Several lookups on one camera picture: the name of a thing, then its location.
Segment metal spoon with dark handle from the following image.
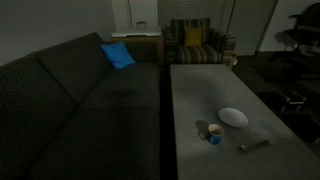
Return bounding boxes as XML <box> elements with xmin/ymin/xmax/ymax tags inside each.
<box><xmin>239</xmin><ymin>139</ymin><xmax>273</xmax><ymax>154</ymax></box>

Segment wooden side table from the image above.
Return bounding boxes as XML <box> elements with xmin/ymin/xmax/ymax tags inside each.
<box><xmin>110</xmin><ymin>35</ymin><xmax>165</xmax><ymax>68</ymax></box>

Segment striped armchair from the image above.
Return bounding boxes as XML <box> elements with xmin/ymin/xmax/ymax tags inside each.
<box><xmin>162</xmin><ymin>17</ymin><xmax>238</xmax><ymax>66</ymax></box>

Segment blue throw cushion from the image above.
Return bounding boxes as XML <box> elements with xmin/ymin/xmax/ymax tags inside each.
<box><xmin>100</xmin><ymin>41</ymin><xmax>137</xmax><ymax>71</ymax></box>

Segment grey coffee table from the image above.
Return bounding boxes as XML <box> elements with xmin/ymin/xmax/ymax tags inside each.
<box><xmin>169</xmin><ymin>63</ymin><xmax>320</xmax><ymax>180</ymax></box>

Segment white flat board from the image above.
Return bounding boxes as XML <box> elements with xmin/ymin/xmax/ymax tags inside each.
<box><xmin>110</xmin><ymin>26</ymin><xmax>163</xmax><ymax>38</ymax></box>

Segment yellow throw cushion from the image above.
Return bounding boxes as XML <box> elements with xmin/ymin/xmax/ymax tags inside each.
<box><xmin>183</xmin><ymin>26</ymin><xmax>204</xmax><ymax>48</ymax></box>

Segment small white bowl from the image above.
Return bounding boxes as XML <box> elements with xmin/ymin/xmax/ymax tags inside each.
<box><xmin>135</xmin><ymin>20</ymin><xmax>148</xmax><ymax>30</ymax></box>

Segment blue mug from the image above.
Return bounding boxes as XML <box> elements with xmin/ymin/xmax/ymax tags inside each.
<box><xmin>206</xmin><ymin>123</ymin><xmax>225</xmax><ymax>146</ymax></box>

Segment white round plate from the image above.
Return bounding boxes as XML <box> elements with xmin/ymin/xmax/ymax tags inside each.
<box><xmin>217</xmin><ymin>107</ymin><xmax>249</xmax><ymax>128</ymax></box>

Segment window blinds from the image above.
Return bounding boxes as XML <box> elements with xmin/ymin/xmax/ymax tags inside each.
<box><xmin>157</xmin><ymin>0</ymin><xmax>235</xmax><ymax>32</ymax></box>

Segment dark patterned fabric sofa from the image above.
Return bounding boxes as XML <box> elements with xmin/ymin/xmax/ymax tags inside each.
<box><xmin>0</xmin><ymin>31</ymin><xmax>161</xmax><ymax>180</ymax></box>

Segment white closet door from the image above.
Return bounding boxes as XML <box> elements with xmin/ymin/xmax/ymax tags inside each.
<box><xmin>228</xmin><ymin>0</ymin><xmax>280</xmax><ymax>57</ymax></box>

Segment black office chair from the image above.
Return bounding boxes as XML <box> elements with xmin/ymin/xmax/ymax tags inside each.
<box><xmin>274</xmin><ymin>2</ymin><xmax>320</xmax><ymax>57</ymax></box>

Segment metal stand frame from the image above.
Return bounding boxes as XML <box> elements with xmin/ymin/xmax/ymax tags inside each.
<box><xmin>280</xmin><ymin>91</ymin><xmax>308</xmax><ymax>113</ymax></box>

